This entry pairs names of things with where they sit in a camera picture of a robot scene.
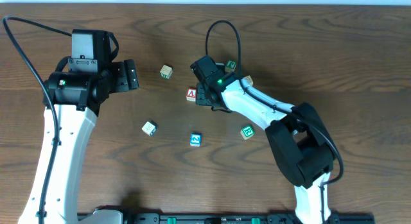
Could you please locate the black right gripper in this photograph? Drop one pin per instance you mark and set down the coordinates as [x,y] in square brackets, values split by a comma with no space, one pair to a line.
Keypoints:
[204,94]

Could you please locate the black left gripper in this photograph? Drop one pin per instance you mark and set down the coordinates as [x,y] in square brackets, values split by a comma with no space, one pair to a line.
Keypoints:
[129,75]

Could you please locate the red letter A block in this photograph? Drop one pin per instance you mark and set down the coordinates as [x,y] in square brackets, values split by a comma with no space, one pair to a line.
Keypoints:
[191,94]

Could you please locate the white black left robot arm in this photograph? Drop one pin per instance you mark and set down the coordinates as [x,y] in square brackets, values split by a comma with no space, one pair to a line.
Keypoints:
[73,95]

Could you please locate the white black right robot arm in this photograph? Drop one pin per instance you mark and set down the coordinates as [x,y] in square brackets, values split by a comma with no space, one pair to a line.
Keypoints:
[303,150]

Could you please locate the wooden block green side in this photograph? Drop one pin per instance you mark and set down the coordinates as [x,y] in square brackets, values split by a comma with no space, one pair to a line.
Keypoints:
[166,71]

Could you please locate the green letter P block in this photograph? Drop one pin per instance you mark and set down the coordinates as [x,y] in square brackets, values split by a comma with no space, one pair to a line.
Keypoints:
[230,66]

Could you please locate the blue number 2 block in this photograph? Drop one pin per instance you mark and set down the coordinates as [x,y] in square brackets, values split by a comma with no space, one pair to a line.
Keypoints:
[195,140]

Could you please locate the wooden block blue side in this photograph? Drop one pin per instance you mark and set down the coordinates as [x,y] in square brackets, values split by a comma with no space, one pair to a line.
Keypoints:
[149,128]

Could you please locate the plain wooden patterned block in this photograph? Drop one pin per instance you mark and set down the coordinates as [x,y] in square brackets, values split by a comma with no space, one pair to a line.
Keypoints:
[249,80]

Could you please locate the green letter R block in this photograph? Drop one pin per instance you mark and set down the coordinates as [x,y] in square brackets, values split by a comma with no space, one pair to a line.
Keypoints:
[247,132]

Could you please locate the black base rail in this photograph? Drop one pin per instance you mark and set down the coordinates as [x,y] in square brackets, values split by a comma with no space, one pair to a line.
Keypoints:
[113,214]

